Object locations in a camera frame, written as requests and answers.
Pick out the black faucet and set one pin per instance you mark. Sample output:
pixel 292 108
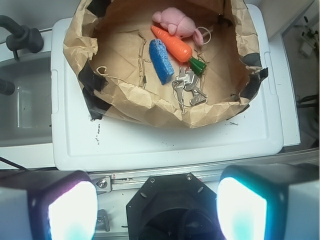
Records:
pixel 21 37

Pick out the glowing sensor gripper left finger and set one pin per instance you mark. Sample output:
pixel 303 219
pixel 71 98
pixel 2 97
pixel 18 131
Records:
pixel 47 205

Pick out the orange toy carrot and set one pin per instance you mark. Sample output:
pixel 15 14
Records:
pixel 179 49

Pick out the silver key bunch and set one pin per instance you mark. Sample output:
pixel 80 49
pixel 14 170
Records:
pixel 186 81

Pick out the pink plush toy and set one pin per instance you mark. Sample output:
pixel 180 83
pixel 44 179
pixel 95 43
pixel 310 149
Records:
pixel 178 24

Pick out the crumpled brown paper bag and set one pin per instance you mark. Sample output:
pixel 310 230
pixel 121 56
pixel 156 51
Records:
pixel 107 47

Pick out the blue sponge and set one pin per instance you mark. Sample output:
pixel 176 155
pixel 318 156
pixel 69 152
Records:
pixel 160 60

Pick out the white plastic bin lid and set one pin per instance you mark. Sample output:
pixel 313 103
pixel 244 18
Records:
pixel 109 144

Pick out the white sink basin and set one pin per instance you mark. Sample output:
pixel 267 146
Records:
pixel 25 115

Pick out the black octagonal mount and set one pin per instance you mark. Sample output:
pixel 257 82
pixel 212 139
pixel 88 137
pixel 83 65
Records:
pixel 173 207

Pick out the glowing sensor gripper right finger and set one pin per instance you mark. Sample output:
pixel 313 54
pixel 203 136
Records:
pixel 269 202

